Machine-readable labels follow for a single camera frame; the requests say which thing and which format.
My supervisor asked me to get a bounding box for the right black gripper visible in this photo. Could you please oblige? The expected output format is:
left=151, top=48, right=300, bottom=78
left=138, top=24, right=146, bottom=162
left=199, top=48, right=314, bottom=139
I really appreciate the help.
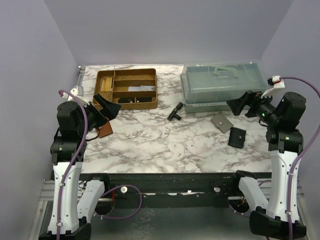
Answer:
left=227, top=89, right=282, bottom=125

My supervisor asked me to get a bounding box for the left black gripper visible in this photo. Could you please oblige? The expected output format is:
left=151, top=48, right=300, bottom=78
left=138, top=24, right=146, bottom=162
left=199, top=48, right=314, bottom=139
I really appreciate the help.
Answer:
left=78, top=93, right=122, bottom=135

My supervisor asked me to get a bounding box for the brown leather card holder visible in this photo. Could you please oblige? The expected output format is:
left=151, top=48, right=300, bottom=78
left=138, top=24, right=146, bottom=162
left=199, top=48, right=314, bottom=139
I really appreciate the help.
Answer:
left=95, top=122, right=113, bottom=138

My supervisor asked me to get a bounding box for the gold card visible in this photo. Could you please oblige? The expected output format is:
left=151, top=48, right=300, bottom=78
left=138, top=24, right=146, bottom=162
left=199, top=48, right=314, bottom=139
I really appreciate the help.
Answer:
left=101, top=76, right=113, bottom=92

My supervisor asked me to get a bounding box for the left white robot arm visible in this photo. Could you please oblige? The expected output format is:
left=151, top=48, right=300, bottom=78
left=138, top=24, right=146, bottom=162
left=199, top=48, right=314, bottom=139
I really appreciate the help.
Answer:
left=39, top=94, right=121, bottom=240

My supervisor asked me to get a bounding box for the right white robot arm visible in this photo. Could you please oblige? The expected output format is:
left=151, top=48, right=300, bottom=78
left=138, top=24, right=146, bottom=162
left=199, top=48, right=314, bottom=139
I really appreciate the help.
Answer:
left=226, top=91, right=307, bottom=240

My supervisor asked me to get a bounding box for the grey card wallet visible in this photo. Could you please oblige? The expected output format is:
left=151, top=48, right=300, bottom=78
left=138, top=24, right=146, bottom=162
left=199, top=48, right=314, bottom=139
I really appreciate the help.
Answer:
left=210, top=114, right=234, bottom=133

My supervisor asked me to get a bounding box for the white card in tray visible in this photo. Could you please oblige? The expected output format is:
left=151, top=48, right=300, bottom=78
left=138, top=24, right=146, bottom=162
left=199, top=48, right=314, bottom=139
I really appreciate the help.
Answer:
left=128, top=85, right=157, bottom=92

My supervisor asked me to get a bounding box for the black item in tray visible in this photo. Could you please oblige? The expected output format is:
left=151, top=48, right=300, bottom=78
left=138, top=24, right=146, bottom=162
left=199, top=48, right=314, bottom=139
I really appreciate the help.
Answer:
left=118, top=97, right=153, bottom=104

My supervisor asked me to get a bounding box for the black snap wallet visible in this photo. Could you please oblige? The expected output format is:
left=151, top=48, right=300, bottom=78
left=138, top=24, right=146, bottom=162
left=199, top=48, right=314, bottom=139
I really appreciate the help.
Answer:
left=228, top=127, right=247, bottom=149

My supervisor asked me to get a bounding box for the brown cork organizer tray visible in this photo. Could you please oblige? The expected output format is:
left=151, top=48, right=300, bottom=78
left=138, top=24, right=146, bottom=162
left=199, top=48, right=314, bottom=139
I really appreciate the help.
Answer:
left=94, top=68, right=158, bottom=110

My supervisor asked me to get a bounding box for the clear lidded plastic box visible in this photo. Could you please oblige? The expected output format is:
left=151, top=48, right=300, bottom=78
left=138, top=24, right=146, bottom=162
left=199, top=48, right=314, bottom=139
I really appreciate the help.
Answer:
left=180, top=61, right=268, bottom=114

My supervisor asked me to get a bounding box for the black T-shaped pipe fitting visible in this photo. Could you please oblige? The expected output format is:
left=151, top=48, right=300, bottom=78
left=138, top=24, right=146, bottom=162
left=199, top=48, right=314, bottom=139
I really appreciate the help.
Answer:
left=167, top=102, right=184, bottom=121

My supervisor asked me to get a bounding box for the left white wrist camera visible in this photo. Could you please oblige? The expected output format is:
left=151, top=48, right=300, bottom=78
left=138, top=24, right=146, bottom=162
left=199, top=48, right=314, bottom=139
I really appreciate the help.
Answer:
left=70, top=85, right=89, bottom=107

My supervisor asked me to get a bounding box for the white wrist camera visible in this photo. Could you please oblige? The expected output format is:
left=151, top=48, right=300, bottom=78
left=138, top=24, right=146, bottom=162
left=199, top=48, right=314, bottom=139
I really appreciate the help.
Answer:
left=70, top=85, right=89, bottom=107
left=261, top=75, right=285, bottom=98

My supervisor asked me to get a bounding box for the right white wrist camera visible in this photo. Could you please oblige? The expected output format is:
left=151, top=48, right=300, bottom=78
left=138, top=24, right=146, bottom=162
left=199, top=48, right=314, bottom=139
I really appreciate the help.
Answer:
left=261, top=75, right=285, bottom=98

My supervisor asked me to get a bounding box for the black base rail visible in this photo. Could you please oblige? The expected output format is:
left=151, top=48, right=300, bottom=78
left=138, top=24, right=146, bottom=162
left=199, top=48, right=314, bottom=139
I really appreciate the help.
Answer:
left=51, top=171, right=273, bottom=210

